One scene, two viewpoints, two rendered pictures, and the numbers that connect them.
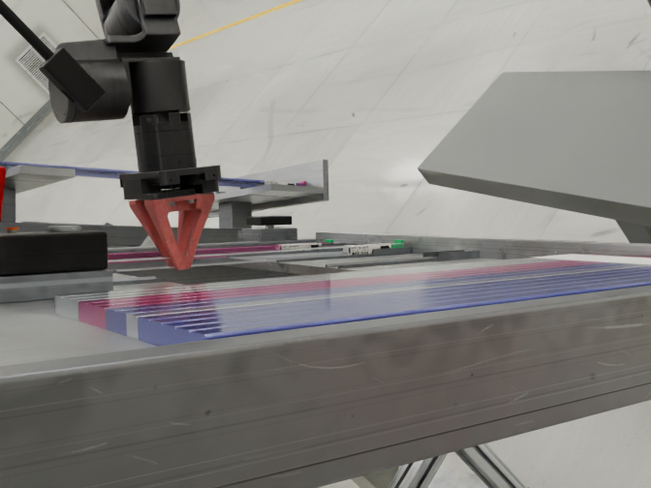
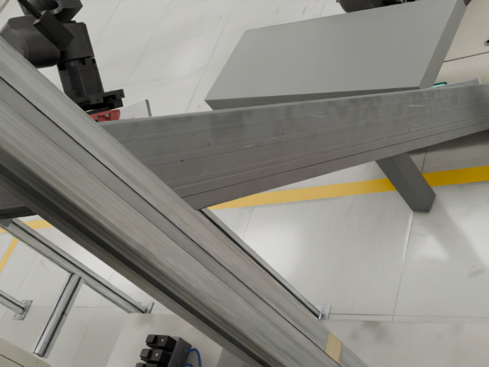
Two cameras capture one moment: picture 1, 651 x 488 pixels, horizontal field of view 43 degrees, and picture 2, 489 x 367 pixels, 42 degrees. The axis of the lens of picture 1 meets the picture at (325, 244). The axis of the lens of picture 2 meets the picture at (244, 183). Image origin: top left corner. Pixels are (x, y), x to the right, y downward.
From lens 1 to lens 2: 0.28 m
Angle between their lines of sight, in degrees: 15
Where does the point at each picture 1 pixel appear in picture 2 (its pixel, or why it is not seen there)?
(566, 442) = (324, 269)
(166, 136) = (85, 73)
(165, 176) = (94, 97)
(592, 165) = (324, 73)
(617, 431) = (356, 254)
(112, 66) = not seen: hidden behind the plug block
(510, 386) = (380, 132)
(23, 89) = not seen: outside the picture
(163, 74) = (77, 33)
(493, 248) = not seen: hidden behind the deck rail
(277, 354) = (300, 108)
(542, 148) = (289, 70)
